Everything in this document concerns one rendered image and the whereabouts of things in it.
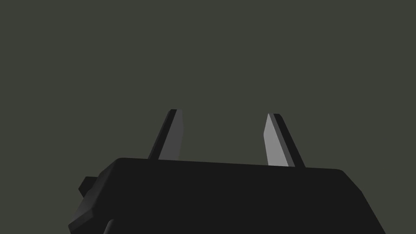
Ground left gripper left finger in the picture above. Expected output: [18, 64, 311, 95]
[147, 109, 184, 161]

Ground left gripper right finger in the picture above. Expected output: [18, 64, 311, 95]
[263, 113, 306, 168]

